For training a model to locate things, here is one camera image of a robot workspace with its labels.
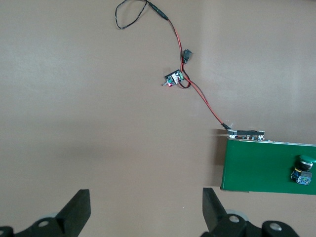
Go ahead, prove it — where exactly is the green conveyor belt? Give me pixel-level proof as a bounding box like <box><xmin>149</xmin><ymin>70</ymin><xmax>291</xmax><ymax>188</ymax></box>
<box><xmin>220</xmin><ymin>127</ymin><xmax>316</xmax><ymax>196</ymax></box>

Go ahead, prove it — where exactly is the green mushroom push button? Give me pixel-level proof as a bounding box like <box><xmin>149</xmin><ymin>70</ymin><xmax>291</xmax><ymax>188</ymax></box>
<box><xmin>289</xmin><ymin>155</ymin><xmax>316</xmax><ymax>187</ymax></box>

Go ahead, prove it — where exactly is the small speed controller board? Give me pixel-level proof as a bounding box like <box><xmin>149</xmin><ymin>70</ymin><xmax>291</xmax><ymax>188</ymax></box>
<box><xmin>161</xmin><ymin>69</ymin><xmax>185</xmax><ymax>88</ymax></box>

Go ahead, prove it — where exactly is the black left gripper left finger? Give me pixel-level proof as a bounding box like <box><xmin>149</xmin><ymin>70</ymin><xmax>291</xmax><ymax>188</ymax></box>
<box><xmin>0</xmin><ymin>189</ymin><xmax>91</xmax><ymax>237</ymax></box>

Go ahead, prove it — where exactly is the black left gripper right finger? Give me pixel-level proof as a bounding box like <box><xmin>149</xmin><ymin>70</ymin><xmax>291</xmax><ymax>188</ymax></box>
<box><xmin>201</xmin><ymin>187</ymin><xmax>306</xmax><ymax>237</ymax></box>

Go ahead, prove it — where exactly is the red and black power cable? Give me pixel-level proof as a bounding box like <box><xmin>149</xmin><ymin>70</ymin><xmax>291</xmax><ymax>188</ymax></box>
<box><xmin>115</xmin><ymin>0</ymin><xmax>232</xmax><ymax>129</ymax></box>

